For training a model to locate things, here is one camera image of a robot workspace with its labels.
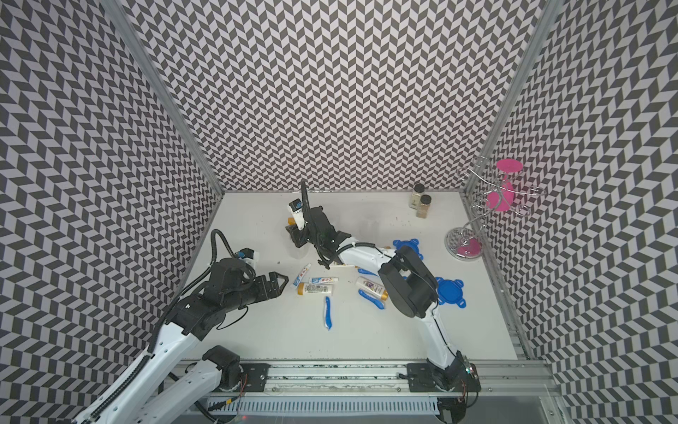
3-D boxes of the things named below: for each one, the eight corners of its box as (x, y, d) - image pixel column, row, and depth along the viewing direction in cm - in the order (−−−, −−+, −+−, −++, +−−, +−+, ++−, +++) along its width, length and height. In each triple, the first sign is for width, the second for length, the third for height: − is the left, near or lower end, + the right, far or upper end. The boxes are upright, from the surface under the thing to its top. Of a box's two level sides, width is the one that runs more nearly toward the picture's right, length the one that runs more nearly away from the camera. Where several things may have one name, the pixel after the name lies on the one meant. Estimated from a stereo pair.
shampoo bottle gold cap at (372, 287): (353, 286, 92) (353, 283, 90) (358, 276, 94) (358, 273, 93) (386, 301, 88) (387, 299, 87) (390, 291, 91) (391, 288, 89)
